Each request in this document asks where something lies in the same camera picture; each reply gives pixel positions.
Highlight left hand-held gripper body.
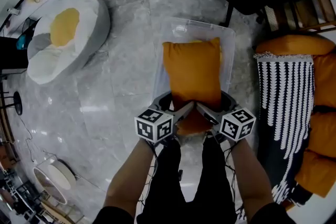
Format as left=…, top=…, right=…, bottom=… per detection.
left=133, top=108, right=182, bottom=147

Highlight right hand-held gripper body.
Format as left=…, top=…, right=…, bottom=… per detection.
left=212, top=108, right=257, bottom=144

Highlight small orange sofa pillow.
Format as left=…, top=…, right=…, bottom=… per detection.
left=162, top=37, right=224, bottom=137

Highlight clear plastic storage bin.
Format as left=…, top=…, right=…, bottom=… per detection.
left=152, top=16, right=236, bottom=145

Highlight person's left forearm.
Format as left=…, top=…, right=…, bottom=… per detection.
left=103, top=138, right=154, bottom=216

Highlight person's right forearm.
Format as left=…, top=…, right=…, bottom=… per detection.
left=230, top=138, right=275, bottom=215

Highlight orange sofa with striped blanket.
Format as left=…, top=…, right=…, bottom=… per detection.
left=253, top=50, right=316, bottom=206

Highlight person's black trousers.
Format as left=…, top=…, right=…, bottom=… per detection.
left=136, top=136, right=238, bottom=224

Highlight person's black shirt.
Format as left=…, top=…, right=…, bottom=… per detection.
left=92, top=201, right=297, bottom=224

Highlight egg shaped bean bag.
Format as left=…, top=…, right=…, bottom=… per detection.
left=26, top=0, right=111, bottom=86

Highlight black round base stand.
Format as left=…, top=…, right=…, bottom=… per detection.
left=0, top=91, right=24, bottom=116

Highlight teal bag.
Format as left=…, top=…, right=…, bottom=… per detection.
left=16, top=34, right=27, bottom=51

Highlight black flat panel screen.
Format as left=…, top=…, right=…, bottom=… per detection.
left=0, top=36, right=29, bottom=70

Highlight left hand-held gripper cable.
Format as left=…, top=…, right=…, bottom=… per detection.
left=139, top=142, right=160, bottom=208

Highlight hand-held gripper cable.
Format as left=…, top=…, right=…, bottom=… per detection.
left=223, top=144, right=245, bottom=219
left=139, top=142, right=160, bottom=208

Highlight right hand-held gripper cable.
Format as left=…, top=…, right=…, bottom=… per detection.
left=223, top=144, right=245, bottom=219

